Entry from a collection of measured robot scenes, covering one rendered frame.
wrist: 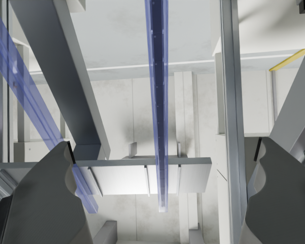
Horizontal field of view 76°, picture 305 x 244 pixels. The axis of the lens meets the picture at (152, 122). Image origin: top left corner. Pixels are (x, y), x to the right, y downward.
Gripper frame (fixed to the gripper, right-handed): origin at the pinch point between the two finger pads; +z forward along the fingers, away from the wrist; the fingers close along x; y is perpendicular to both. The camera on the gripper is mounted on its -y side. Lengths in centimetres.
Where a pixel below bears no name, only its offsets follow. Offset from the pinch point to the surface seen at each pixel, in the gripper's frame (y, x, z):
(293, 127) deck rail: 7.8, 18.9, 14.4
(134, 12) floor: -14, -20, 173
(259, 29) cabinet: -3, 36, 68
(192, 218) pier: 289, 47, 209
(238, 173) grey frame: 29.5, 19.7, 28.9
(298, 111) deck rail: 5.2, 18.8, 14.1
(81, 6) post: -8.5, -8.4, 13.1
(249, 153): 32, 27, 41
